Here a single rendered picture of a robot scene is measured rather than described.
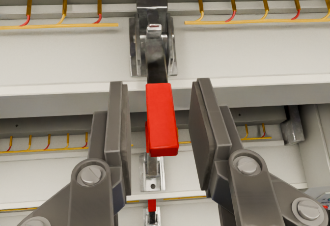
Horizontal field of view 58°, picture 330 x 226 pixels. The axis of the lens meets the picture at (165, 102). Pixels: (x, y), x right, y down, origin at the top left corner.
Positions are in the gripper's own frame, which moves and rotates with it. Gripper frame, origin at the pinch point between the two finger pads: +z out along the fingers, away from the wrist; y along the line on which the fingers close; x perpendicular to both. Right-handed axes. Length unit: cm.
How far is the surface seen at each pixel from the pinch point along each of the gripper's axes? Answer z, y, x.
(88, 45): 8.1, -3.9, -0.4
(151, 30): 5.6, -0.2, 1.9
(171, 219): 15.7, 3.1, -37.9
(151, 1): 7.8, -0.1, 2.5
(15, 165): 13.3, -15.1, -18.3
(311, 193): 9.8, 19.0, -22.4
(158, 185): 10.4, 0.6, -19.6
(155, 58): 4.7, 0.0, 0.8
